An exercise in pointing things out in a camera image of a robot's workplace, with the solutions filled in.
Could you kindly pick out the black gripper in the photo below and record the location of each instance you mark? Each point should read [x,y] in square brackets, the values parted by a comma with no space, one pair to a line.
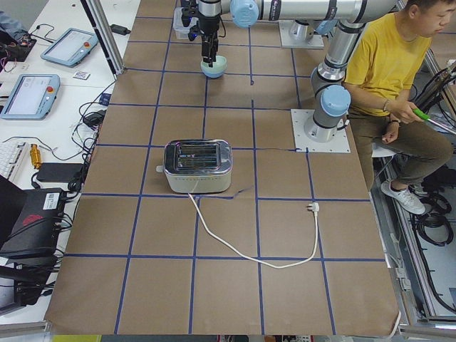
[207,23]

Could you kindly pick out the blue bowl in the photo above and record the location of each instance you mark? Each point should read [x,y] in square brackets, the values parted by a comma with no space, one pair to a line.
[213,70]

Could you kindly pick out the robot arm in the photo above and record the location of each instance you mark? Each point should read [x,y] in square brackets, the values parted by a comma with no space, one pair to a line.
[301,19]
[332,99]

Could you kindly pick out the clear plastic food container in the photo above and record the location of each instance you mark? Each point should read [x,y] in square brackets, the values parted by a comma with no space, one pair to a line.
[181,31]

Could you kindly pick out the black power adapter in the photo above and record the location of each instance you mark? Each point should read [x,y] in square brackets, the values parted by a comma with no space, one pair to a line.
[118,29]

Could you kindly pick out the silver white toaster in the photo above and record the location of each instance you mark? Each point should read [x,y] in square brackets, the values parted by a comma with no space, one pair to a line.
[197,166]

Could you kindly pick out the small printed card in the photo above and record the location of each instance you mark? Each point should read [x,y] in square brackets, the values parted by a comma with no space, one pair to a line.
[81,75]

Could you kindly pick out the upper teach pendant tablet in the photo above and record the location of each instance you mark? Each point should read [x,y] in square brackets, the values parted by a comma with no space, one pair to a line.
[71,48]

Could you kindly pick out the teach pendant tablet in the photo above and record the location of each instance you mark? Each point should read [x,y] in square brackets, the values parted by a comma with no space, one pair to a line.
[32,97]
[71,48]

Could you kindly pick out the person in yellow shirt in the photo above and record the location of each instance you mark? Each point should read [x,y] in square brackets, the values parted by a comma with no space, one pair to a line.
[379,77]

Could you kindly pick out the lower teach pendant tablet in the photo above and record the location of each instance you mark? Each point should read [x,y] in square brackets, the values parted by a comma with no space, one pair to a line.
[32,97]

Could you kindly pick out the white keyboard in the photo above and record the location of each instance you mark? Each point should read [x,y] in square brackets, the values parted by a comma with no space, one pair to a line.
[13,155]

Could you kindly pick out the black computer box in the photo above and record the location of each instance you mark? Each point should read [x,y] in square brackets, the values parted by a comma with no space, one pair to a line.
[29,220]

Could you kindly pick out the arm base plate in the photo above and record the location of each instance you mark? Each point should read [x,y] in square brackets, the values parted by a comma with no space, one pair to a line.
[309,137]
[299,34]

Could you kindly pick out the aluminium frame post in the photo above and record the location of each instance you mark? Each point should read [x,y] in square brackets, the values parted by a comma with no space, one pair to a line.
[97,18]

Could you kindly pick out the green handled reacher tool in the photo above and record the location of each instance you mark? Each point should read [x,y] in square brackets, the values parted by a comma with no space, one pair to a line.
[427,118]

